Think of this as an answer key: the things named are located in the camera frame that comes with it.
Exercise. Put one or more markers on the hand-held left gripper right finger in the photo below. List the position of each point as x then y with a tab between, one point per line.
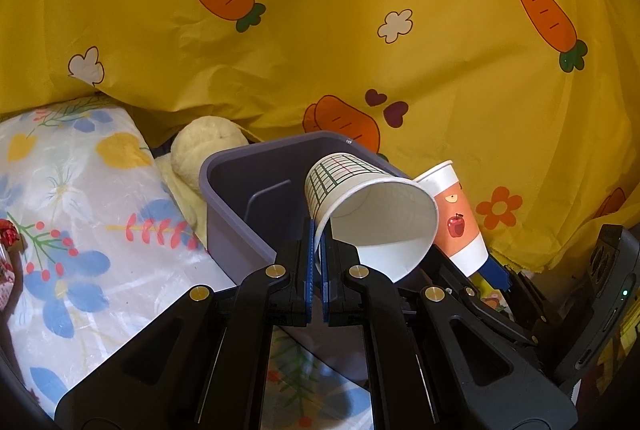
326	270

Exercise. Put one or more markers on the purple plastic bin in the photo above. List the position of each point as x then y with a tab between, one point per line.
240	190

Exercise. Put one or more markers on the yellow carrot print cloth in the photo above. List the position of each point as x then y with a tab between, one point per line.
320	34

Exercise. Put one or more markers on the green grid paper cup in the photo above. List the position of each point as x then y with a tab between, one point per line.
390	230

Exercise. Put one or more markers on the yellow printed box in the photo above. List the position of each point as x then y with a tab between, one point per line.
492	299

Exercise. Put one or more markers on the red wrapper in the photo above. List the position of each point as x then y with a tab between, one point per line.
7	235

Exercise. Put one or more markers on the orange apple print paper cup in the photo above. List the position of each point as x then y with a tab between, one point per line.
457	230

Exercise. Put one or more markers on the cream plush toy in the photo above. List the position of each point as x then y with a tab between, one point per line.
200	144

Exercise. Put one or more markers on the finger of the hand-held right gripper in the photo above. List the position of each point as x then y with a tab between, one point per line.
525	295
470	305

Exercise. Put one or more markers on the floral plastic sheet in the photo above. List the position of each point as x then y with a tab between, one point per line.
75	190

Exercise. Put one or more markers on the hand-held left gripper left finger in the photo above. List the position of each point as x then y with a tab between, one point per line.
311	260

